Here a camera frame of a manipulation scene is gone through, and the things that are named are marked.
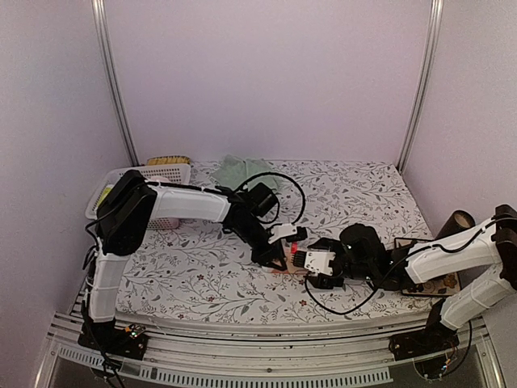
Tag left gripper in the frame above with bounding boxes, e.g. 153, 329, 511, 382
233, 218, 288, 272

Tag orange patterned towel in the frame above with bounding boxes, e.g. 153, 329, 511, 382
263, 242, 308, 275

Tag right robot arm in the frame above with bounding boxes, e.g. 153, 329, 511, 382
292, 205, 516, 352

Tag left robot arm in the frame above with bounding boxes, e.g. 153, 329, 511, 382
83, 170, 307, 351

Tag dark cylinder roll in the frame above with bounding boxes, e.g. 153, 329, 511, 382
434, 209, 476, 245

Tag green towel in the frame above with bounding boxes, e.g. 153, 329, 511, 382
211, 155, 273, 189

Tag floral tablecloth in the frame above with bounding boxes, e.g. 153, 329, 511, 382
116, 161, 432, 325

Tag white plastic basket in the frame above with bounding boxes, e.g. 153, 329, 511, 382
85, 164, 191, 220

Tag woven straw brush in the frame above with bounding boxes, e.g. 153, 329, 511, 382
146, 155, 191, 166

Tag floral ceramic tray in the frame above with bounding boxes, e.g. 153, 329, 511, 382
393, 237, 461, 298

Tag yellow rolled towel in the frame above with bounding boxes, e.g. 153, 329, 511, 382
96, 184, 114, 209

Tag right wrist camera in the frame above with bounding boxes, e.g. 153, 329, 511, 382
339, 223, 385, 263

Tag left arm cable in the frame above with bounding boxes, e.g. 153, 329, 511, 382
233, 171, 307, 227

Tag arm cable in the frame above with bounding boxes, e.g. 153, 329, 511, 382
233, 171, 307, 227
303, 278, 385, 317

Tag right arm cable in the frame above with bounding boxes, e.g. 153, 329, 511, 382
303, 278, 385, 317

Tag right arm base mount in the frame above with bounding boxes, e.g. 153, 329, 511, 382
388, 323, 460, 361

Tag metal front rail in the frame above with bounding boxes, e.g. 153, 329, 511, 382
33, 311, 509, 387

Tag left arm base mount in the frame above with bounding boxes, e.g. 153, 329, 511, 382
78, 321, 149, 361

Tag right metal frame post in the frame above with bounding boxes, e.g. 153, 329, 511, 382
397, 0, 444, 175

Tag metal frame post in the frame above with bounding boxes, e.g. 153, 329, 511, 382
91, 0, 140, 167
397, 0, 444, 175

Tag left metal frame post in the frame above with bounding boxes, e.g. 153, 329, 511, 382
91, 0, 140, 167

